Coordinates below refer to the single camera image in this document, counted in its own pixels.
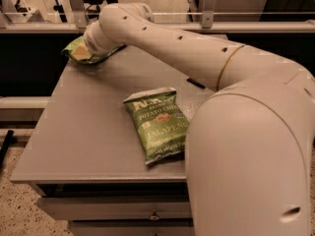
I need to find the lower drawer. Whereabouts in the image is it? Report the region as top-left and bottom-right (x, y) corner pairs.
(69, 220), (195, 236)

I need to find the upper drawer with knob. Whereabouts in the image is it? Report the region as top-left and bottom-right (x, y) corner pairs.
(37, 196), (191, 221)

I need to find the green rice chip bag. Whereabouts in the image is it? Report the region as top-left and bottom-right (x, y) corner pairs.
(61, 36), (122, 64)

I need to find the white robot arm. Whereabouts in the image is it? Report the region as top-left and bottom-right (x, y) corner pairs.
(84, 3), (315, 236)

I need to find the metal railing frame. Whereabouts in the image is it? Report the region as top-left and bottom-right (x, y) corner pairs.
(1, 0), (315, 33)

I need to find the green jalapeno chip bag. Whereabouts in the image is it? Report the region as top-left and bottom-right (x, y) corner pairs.
(123, 88), (189, 165)

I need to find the black snack packet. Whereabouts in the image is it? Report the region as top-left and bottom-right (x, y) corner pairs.
(186, 78), (206, 89)

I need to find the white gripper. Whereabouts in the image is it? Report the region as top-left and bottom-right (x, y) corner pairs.
(72, 21), (120, 61)

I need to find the grey drawer cabinet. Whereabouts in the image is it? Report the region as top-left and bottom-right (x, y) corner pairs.
(9, 33), (229, 236)

